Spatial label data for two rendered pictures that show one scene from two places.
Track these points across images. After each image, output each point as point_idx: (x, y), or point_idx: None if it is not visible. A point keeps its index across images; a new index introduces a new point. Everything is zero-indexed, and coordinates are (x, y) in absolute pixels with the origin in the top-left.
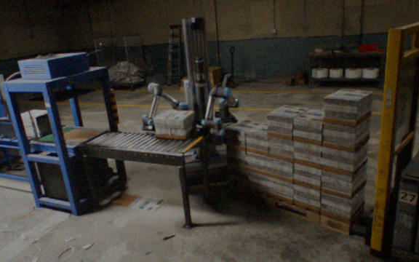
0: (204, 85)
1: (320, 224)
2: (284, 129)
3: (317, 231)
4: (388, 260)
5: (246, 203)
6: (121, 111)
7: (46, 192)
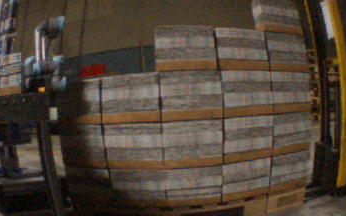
0: (13, 36)
1: (266, 211)
2: (198, 49)
3: (271, 215)
4: None
5: None
6: None
7: None
